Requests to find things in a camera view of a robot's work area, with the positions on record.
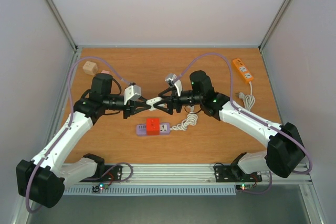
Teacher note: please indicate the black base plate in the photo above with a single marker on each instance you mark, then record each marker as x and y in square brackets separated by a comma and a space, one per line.
[106, 175]
[223, 174]

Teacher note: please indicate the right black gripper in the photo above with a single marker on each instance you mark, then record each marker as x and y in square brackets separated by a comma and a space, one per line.
[170, 104]

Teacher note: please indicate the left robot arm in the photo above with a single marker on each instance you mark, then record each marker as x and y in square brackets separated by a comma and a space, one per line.
[44, 178]

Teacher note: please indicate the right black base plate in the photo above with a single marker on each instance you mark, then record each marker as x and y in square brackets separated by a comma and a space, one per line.
[223, 174]

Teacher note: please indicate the white cube plug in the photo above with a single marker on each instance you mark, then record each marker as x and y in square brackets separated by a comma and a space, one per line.
[153, 101]

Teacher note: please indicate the beige cube socket adapter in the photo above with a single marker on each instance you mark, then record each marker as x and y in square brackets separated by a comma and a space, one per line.
[90, 68]

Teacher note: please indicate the purple power strip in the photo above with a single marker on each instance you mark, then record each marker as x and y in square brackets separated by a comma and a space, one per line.
[164, 129]

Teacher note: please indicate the right small circuit board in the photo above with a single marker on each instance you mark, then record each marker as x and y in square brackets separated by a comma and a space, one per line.
[243, 187]

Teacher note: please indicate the left aluminium corner post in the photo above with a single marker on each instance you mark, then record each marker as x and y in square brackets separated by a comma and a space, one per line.
[53, 8]

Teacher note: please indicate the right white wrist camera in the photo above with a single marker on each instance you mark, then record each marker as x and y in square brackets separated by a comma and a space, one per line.
[174, 82]

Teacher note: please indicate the aluminium corner post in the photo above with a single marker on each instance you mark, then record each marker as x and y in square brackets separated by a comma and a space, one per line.
[275, 22]
[53, 8]

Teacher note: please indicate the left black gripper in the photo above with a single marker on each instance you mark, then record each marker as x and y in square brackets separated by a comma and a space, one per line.
[132, 107]

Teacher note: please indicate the aluminium front rail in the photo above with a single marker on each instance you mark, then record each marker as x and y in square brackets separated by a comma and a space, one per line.
[197, 174]

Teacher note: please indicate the right aluminium corner post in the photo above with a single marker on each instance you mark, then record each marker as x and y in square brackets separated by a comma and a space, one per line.
[275, 22]

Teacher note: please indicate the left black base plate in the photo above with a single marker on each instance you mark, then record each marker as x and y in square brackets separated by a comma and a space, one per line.
[106, 175]

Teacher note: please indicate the red cube socket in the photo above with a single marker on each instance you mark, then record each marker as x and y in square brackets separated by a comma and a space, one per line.
[152, 126]

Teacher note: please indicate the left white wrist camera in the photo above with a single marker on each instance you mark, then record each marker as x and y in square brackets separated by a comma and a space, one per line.
[132, 93]

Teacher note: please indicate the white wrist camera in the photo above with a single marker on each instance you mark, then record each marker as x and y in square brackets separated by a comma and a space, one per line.
[132, 93]
[174, 82]

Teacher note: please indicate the orange power strip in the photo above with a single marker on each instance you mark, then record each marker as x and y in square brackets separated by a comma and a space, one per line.
[242, 70]

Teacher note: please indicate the left small circuit board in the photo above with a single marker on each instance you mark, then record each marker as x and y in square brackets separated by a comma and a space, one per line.
[100, 187]

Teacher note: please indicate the blue slotted cable duct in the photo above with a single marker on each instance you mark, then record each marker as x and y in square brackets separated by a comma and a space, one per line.
[152, 190]

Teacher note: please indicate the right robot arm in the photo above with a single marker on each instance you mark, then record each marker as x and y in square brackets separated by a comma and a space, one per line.
[284, 148]

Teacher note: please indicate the small circuit board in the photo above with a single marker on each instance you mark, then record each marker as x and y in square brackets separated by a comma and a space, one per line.
[243, 187]
[100, 187]

